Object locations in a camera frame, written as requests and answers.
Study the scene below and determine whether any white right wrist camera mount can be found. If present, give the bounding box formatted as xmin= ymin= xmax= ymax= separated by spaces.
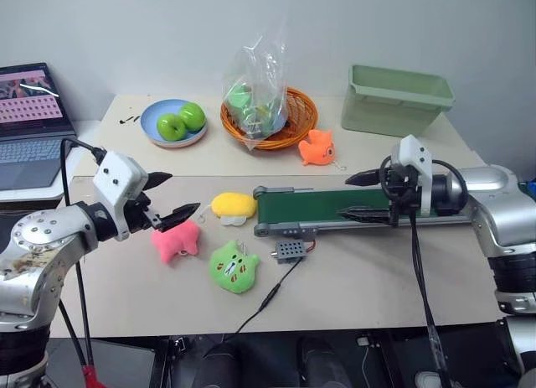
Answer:
xmin=397 ymin=134 xmax=435 ymax=218

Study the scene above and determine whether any white thin cable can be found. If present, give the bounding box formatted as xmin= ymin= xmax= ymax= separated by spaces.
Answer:
xmin=357 ymin=337 xmax=374 ymax=377

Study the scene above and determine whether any blue plate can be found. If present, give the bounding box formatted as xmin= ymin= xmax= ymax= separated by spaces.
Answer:
xmin=139 ymin=99 xmax=209 ymax=150

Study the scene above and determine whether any black control box cable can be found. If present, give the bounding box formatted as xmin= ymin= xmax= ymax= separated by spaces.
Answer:
xmin=220 ymin=260 xmax=301 ymax=344

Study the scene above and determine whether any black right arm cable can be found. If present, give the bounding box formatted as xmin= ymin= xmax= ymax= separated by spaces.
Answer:
xmin=408 ymin=158 xmax=469 ymax=388

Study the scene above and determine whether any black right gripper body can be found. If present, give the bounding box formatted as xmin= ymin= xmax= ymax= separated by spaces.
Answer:
xmin=379 ymin=154 xmax=420 ymax=229

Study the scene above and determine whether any grey laptop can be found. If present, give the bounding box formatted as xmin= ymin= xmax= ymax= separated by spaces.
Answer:
xmin=0 ymin=61 xmax=79 ymax=193

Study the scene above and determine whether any green conveyor belt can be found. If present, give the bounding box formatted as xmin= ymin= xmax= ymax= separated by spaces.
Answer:
xmin=251 ymin=184 xmax=475 ymax=239

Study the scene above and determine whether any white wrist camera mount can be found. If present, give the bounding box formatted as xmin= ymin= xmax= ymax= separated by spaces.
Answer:
xmin=397 ymin=134 xmax=435 ymax=218
xmin=91 ymin=150 xmax=150 ymax=243

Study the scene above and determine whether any pink plush toy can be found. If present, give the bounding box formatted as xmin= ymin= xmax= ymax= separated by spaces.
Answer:
xmin=151 ymin=220 xmax=200 ymax=266

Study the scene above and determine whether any green plush toy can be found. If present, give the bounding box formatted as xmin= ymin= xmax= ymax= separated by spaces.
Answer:
xmin=208 ymin=240 xmax=261 ymax=297

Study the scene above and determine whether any green apple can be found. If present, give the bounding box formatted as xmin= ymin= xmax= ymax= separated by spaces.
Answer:
xmin=178 ymin=101 xmax=207 ymax=133
xmin=156 ymin=111 xmax=188 ymax=142

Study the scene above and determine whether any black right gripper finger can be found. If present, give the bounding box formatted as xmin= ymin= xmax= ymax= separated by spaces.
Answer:
xmin=344 ymin=167 xmax=384 ymax=188
xmin=336 ymin=205 xmax=394 ymax=226

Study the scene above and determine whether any orange fish plush toy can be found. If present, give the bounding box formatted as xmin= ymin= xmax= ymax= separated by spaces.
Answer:
xmin=297 ymin=128 xmax=347 ymax=172

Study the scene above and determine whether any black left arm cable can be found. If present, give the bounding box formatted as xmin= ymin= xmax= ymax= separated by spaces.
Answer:
xmin=58 ymin=137 xmax=106 ymax=377

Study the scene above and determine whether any clear plastic bag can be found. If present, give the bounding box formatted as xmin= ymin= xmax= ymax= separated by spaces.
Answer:
xmin=220 ymin=16 xmax=291 ymax=154

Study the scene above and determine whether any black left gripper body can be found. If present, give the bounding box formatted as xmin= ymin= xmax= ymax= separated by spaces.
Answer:
xmin=124 ymin=190 xmax=163 ymax=235

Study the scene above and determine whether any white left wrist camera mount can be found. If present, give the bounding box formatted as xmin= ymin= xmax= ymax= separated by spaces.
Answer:
xmin=91 ymin=150 xmax=150 ymax=243

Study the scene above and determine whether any yellow plush toy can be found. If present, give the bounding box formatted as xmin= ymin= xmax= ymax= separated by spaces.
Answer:
xmin=199 ymin=190 xmax=259 ymax=228

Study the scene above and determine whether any red clamp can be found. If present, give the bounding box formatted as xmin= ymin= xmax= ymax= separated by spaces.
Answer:
xmin=80 ymin=363 xmax=108 ymax=388

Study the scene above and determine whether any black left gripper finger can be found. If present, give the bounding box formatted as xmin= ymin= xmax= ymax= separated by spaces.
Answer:
xmin=143 ymin=170 xmax=174 ymax=193
xmin=157 ymin=202 xmax=203 ymax=233

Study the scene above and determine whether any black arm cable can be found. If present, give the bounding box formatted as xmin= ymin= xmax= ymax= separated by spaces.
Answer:
xmin=58 ymin=137 xmax=106 ymax=377
xmin=408 ymin=158 xmax=469 ymax=388

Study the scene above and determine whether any orange woven basket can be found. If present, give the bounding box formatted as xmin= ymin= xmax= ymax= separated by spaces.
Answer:
xmin=219 ymin=86 xmax=320 ymax=152

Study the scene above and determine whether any pale green plastic bin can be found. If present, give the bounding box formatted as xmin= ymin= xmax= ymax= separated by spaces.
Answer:
xmin=340 ymin=64 xmax=456 ymax=139

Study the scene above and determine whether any dark rounded shape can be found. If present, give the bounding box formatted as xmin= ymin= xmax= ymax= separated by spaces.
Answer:
xmin=199 ymin=341 xmax=253 ymax=388
xmin=296 ymin=336 xmax=353 ymax=388

